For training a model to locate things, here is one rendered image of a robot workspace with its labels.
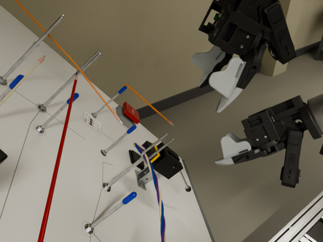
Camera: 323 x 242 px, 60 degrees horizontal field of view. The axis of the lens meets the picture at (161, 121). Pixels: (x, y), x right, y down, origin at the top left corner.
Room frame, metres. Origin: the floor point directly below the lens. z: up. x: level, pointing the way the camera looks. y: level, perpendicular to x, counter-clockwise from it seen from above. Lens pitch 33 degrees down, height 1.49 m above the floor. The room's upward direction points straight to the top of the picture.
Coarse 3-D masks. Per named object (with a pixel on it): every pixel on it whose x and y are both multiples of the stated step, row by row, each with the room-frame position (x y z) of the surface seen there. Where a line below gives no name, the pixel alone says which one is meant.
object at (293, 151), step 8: (288, 136) 0.42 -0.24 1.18; (296, 136) 0.41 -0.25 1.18; (288, 144) 0.41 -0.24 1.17; (296, 144) 0.41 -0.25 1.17; (288, 152) 0.41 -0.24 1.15; (296, 152) 0.40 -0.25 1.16; (288, 160) 0.40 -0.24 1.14; (296, 160) 0.39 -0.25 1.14; (288, 168) 0.39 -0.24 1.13; (296, 168) 0.39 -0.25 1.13; (280, 176) 0.40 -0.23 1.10; (288, 176) 0.39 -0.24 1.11; (296, 176) 0.38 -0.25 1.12; (288, 184) 0.38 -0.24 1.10
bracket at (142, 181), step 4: (148, 168) 0.43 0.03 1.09; (136, 172) 0.43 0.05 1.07; (140, 172) 0.43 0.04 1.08; (144, 172) 0.43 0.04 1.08; (148, 172) 0.43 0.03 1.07; (156, 172) 0.42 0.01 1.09; (136, 176) 0.42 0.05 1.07; (140, 176) 0.43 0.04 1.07; (144, 176) 0.41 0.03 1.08; (148, 176) 0.42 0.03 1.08; (140, 180) 0.41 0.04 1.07; (144, 180) 0.41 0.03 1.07; (148, 180) 0.42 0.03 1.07; (140, 184) 0.41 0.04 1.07; (144, 184) 0.42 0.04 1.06; (144, 188) 0.40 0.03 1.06
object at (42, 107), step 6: (96, 54) 0.43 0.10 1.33; (90, 60) 0.43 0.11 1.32; (84, 66) 0.43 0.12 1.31; (78, 72) 0.42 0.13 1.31; (72, 78) 0.41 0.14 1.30; (66, 84) 0.41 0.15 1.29; (60, 90) 0.41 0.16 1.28; (54, 96) 0.41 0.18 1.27; (48, 102) 0.40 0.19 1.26; (42, 108) 0.40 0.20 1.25
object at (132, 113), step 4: (124, 104) 0.64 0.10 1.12; (128, 104) 0.65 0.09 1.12; (124, 108) 0.62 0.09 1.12; (128, 108) 0.62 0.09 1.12; (132, 108) 0.65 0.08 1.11; (124, 112) 0.60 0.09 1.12; (128, 112) 0.60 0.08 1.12; (132, 112) 0.62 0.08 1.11; (136, 112) 0.64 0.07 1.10; (128, 116) 0.60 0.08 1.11; (132, 116) 0.61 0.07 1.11; (136, 116) 0.62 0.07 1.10; (132, 120) 0.61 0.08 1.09; (136, 120) 0.61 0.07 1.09
